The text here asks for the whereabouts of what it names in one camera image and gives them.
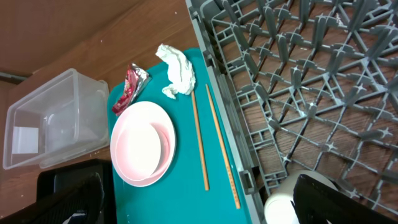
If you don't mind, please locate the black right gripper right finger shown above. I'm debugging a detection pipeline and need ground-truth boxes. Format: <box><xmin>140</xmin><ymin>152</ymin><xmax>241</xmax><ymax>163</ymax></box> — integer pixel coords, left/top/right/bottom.
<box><xmin>292</xmin><ymin>174</ymin><xmax>397</xmax><ymax>224</ymax></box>

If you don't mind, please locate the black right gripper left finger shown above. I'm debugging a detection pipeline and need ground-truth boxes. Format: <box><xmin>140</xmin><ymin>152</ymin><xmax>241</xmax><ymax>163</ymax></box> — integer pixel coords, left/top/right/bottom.
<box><xmin>1</xmin><ymin>173</ymin><xmax>104</xmax><ymax>224</ymax></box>

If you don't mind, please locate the white cup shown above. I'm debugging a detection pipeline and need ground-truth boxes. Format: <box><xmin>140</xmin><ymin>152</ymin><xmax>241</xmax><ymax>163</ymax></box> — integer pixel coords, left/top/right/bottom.
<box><xmin>264</xmin><ymin>170</ymin><xmax>337</xmax><ymax>224</ymax></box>

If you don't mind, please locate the wooden chopstick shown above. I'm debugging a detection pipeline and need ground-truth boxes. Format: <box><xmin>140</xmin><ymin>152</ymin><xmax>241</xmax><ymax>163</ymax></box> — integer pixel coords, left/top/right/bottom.
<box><xmin>191</xmin><ymin>91</ymin><xmax>210</xmax><ymax>191</ymax></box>
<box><xmin>205</xmin><ymin>85</ymin><xmax>241</xmax><ymax>210</ymax></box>

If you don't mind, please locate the red foil snack wrapper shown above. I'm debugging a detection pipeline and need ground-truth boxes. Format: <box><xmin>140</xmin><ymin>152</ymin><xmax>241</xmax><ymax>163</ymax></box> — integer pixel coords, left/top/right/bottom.
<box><xmin>112</xmin><ymin>63</ymin><xmax>152</xmax><ymax>116</ymax></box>

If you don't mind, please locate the white tissue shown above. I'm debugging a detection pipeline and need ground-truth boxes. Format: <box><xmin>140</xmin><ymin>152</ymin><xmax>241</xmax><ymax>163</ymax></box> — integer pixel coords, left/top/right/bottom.
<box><xmin>155</xmin><ymin>44</ymin><xmax>196</xmax><ymax>100</ymax></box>

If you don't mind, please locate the clear plastic waste bin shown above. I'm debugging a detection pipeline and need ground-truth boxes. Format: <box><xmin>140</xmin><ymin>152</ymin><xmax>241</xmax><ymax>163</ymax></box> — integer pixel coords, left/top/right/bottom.
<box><xmin>2</xmin><ymin>68</ymin><xmax>109</xmax><ymax>169</ymax></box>

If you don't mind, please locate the grey dishwasher rack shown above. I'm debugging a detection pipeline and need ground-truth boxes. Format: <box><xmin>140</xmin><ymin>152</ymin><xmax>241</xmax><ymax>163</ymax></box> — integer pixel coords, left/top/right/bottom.
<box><xmin>187</xmin><ymin>0</ymin><xmax>397</xmax><ymax>223</ymax></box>

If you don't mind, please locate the black plastic tray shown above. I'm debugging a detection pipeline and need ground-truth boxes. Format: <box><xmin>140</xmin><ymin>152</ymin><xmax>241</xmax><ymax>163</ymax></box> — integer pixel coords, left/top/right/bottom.
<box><xmin>36</xmin><ymin>159</ymin><xmax>115</xmax><ymax>203</ymax></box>

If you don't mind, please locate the large pink plate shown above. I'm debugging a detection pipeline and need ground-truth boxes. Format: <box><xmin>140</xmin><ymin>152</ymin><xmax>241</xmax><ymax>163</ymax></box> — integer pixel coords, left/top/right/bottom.
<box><xmin>111</xmin><ymin>101</ymin><xmax>176</xmax><ymax>187</ymax></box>

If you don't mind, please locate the teal serving tray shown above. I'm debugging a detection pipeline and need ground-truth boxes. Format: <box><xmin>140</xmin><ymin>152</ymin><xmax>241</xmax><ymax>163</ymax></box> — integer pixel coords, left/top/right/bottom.
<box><xmin>113</xmin><ymin>49</ymin><xmax>251</xmax><ymax>223</ymax></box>

